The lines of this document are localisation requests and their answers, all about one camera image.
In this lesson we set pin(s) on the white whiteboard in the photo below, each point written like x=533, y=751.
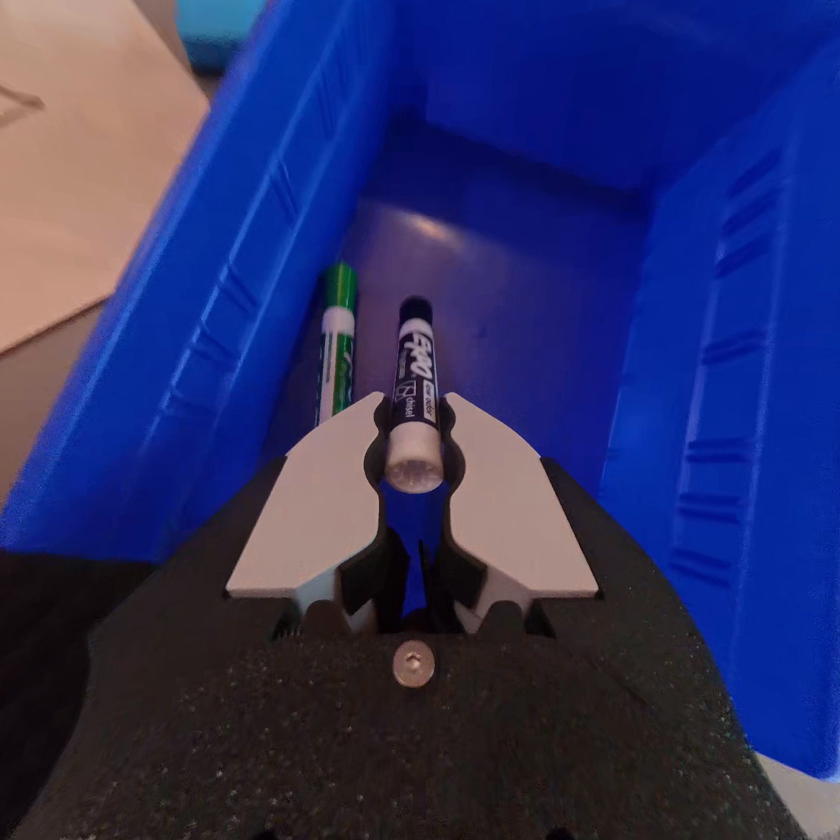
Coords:
x=65, y=197

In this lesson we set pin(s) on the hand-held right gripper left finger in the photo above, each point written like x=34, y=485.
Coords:
x=308, y=525

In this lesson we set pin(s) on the blue whiteboard eraser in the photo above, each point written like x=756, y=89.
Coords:
x=216, y=39

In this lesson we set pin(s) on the green dry erase marker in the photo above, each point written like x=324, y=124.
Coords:
x=338, y=341

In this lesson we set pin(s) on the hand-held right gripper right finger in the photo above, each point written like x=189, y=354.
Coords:
x=525, y=525

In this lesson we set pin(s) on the black dry erase marker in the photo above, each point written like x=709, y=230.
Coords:
x=413, y=394

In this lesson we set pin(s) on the blue plastic storage bin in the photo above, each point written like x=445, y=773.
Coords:
x=525, y=262

